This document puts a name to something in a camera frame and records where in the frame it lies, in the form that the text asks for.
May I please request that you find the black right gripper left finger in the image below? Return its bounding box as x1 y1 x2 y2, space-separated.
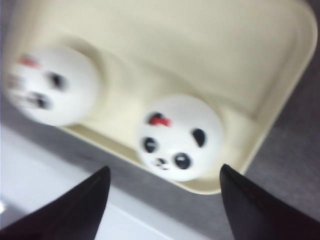
0 166 111 240

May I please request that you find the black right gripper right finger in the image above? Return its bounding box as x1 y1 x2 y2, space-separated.
219 164 320 240

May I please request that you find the panda bun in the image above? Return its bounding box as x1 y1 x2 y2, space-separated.
4 46 102 127
136 94 225 182

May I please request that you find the beige plastic tray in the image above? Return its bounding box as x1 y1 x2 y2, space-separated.
5 0 318 195

